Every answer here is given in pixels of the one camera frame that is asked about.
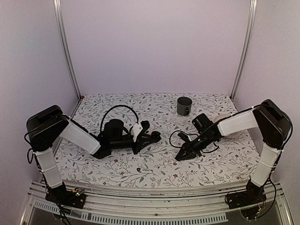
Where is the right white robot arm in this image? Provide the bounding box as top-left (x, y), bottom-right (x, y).
top-left (175, 99), bottom-right (293, 209)

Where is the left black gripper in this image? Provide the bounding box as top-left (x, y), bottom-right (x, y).
top-left (111, 134), bottom-right (154, 155)

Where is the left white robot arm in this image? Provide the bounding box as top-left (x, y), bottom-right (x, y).
top-left (24, 105), bottom-right (161, 209)

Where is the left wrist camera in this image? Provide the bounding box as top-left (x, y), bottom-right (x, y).
top-left (130, 120), bottom-right (150, 142)

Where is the dark grey mug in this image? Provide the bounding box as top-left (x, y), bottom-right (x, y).
top-left (177, 97), bottom-right (192, 116)

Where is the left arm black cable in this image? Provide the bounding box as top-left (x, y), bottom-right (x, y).
top-left (100, 105), bottom-right (140, 136)

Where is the front aluminium rail base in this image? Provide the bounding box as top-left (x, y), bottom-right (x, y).
top-left (20, 181), bottom-right (294, 225)

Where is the striped ceramic saucer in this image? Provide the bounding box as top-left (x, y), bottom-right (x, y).
top-left (212, 114), bottom-right (242, 138)

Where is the left aluminium frame post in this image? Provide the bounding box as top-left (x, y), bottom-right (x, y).
top-left (53, 0), bottom-right (82, 100)

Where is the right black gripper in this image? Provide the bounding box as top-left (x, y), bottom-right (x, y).
top-left (176, 133), bottom-right (215, 161)

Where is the right aluminium frame post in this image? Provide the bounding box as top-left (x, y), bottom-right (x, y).
top-left (230, 0), bottom-right (258, 102)

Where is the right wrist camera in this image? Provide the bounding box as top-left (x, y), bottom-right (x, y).
top-left (178, 132), bottom-right (190, 142)

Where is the floral patterned table mat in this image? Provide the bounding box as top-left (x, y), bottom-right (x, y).
top-left (54, 93), bottom-right (259, 188)

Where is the aluminium frame post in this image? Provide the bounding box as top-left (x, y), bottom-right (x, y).
top-left (53, 0), bottom-right (82, 100)
top-left (230, 0), bottom-right (258, 102)

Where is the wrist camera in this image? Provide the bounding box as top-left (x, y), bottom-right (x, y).
top-left (130, 120), bottom-right (150, 142)
top-left (178, 132), bottom-right (190, 142)

